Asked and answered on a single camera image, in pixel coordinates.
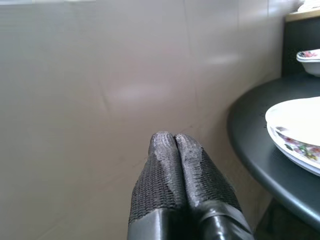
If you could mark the plain white deep plate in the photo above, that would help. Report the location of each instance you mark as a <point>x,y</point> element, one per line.
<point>295,120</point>

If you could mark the black cabinet wooden top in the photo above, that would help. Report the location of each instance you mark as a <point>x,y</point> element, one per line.
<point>290,45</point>

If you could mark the floral rimmed white plate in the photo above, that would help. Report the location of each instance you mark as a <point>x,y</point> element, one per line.
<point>300,155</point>

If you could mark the white dish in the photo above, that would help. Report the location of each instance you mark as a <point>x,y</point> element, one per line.
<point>310,7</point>

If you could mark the floral white bowl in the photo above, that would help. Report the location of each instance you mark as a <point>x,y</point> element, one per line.
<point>311,66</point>

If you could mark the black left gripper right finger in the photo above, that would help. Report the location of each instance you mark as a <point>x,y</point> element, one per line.
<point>207,185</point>

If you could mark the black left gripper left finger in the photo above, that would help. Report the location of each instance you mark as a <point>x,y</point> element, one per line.
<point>155,180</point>

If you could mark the black round table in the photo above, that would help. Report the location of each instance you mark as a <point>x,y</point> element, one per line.
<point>250,125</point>

